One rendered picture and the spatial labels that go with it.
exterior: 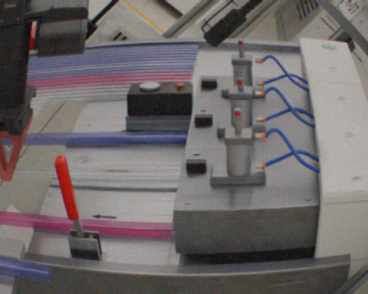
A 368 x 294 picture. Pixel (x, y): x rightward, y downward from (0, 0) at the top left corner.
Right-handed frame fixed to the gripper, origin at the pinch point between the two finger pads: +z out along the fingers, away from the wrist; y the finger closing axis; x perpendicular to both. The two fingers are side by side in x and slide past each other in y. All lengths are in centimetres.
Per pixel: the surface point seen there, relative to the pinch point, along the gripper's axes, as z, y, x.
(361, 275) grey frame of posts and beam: -2.8, -23.5, -40.2
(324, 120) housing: -10.2, -2.4, -35.7
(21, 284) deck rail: 2.8, -21.2, -5.8
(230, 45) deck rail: -2, 46, -25
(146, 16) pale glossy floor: 97, 415, 20
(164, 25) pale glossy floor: 105, 423, 10
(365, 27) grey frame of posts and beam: -14, 29, -46
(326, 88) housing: -10.4, 7.7, -37.0
